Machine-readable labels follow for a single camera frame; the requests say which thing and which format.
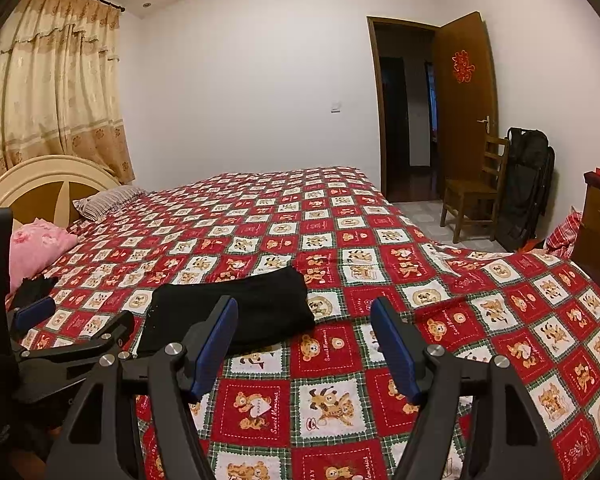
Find black bag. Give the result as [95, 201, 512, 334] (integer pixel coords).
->
[495, 127, 556, 254]

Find beige patterned curtain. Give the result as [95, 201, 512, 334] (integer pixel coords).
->
[0, 0, 136, 187]

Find brown wooden door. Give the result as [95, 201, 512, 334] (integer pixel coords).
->
[432, 11, 501, 197]

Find dark wooden door frame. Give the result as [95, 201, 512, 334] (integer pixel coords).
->
[366, 16, 438, 202]

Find striped pillow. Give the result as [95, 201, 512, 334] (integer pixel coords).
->
[72, 185, 149, 222]

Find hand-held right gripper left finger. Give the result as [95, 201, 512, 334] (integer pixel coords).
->
[45, 296, 239, 480]

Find small black cloth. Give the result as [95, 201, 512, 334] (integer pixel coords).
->
[12, 273, 60, 307]

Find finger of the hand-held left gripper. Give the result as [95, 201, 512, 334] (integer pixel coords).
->
[17, 310, 135, 376]
[7, 297, 56, 341]

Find cream wooden headboard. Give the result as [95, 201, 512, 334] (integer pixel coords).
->
[0, 154, 124, 227]

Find black pants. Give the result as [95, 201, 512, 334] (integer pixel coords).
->
[136, 266, 316, 358]

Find wooden dresser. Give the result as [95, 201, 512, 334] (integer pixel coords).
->
[572, 170, 600, 307]

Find pink pillow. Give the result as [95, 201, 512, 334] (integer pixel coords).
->
[10, 217, 79, 294]

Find red printed checkered bedsheet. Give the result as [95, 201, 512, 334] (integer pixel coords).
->
[5, 166, 600, 480]

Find red paper door decoration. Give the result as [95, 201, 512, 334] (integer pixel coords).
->
[451, 49, 473, 85]

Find wooden chair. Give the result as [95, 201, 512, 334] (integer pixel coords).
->
[439, 135, 511, 244]

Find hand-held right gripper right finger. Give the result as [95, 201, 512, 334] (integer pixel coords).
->
[370, 297, 556, 480]

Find red plaid cloth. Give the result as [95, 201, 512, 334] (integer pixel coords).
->
[545, 207, 584, 261]

